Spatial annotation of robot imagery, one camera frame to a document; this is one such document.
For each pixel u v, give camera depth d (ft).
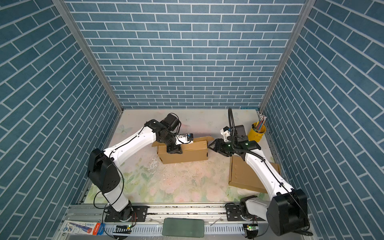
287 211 1.28
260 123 3.12
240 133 2.06
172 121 2.23
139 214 2.43
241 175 2.73
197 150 2.64
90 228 2.27
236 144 2.03
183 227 2.24
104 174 1.46
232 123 2.07
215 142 2.38
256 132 3.13
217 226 2.32
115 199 1.44
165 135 2.06
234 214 2.41
